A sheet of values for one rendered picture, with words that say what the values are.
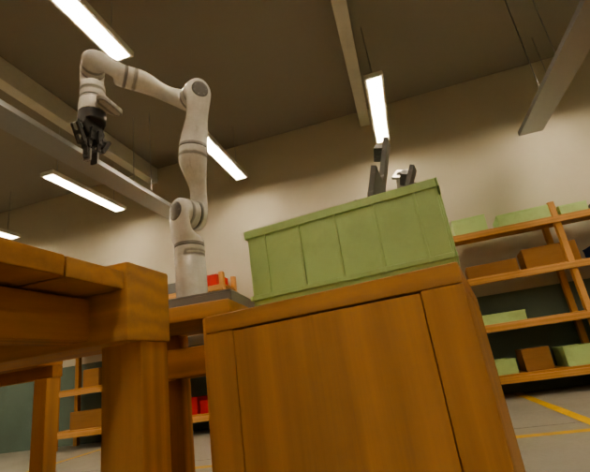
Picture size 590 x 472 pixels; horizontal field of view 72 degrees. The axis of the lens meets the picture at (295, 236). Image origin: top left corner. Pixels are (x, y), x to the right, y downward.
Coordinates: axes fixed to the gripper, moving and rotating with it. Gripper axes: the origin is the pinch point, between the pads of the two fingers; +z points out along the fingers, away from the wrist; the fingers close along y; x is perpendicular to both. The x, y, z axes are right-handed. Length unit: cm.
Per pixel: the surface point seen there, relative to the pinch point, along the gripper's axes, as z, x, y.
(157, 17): -330, -122, -228
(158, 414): 68, 26, 9
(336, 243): 42, 65, 6
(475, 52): -330, 247, -458
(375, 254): 45, 72, 7
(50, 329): 52, 18, 28
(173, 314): 47, 19, -8
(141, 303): 48, 26, 15
